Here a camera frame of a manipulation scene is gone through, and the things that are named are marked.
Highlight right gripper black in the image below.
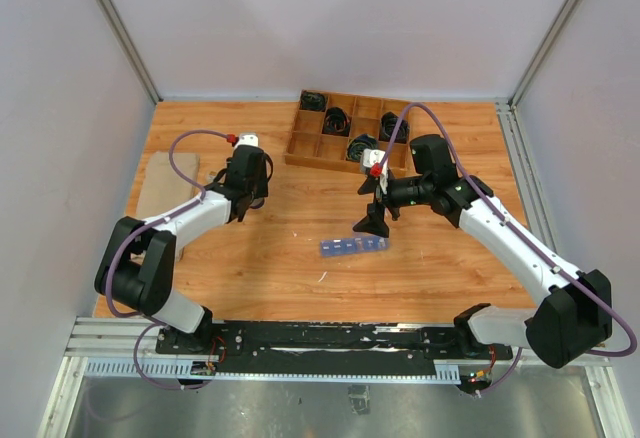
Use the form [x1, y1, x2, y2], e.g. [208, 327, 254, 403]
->
[353, 168, 433, 237]

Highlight blue weekly pill organizer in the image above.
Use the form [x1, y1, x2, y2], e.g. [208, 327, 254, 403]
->
[320, 237, 389, 258]

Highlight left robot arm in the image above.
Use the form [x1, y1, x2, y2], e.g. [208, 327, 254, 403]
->
[94, 145, 273, 354]

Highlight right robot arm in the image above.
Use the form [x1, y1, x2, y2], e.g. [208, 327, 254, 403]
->
[353, 134, 613, 368]

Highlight rolled tie green pattern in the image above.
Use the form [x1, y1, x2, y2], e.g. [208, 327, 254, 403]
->
[346, 133, 378, 162]

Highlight wooden compartment tray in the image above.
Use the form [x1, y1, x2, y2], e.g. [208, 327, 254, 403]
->
[284, 89, 408, 173]

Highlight rolled tie right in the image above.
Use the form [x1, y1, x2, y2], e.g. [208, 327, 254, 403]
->
[379, 111, 410, 144]

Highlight beige folded cloth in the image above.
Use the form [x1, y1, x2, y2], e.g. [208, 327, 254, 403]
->
[127, 152, 198, 220]

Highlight rolled tie orange stripes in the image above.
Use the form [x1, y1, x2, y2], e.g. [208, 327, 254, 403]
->
[322, 107, 351, 136]

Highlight rolled tie top left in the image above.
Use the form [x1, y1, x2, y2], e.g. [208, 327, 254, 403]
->
[299, 90, 327, 112]

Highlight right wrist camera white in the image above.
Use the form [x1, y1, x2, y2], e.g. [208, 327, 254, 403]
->
[360, 150, 388, 177]

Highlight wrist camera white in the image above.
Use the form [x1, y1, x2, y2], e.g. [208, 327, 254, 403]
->
[234, 133, 260, 149]
[360, 150, 388, 177]

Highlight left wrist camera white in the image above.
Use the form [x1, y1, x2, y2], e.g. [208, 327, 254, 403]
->
[234, 133, 260, 149]

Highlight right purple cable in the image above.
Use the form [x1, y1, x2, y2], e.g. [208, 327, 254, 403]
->
[374, 102, 639, 399]

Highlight purple cable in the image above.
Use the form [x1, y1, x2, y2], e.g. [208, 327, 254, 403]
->
[107, 129, 239, 392]
[374, 102, 639, 399]

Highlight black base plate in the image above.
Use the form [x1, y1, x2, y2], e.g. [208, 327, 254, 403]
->
[155, 320, 513, 379]

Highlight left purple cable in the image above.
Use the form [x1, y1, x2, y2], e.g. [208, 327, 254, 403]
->
[107, 129, 239, 392]

